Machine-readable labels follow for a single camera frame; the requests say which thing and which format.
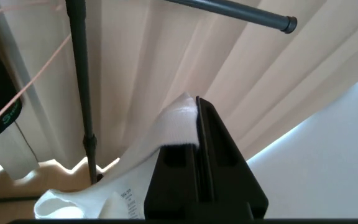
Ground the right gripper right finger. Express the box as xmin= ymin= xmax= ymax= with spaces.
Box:
xmin=196 ymin=96 xmax=269 ymax=218

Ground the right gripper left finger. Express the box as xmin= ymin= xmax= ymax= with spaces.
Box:
xmin=144 ymin=144 xmax=201 ymax=218

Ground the white garment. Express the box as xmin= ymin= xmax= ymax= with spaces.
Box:
xmin=34 ymin=91 xmax=200 ymax=220

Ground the pink clothes hanger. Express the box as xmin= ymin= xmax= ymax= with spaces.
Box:
xmin=0 ymin=0 xmax=73 ymax=137

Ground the black clothes rack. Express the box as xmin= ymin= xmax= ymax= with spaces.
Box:
xmin=0 ymin=0 xmax=298 ymax=205

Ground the white curtain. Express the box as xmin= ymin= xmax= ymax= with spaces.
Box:
xmin=0 ymin=0 xmax=358 ymax=181

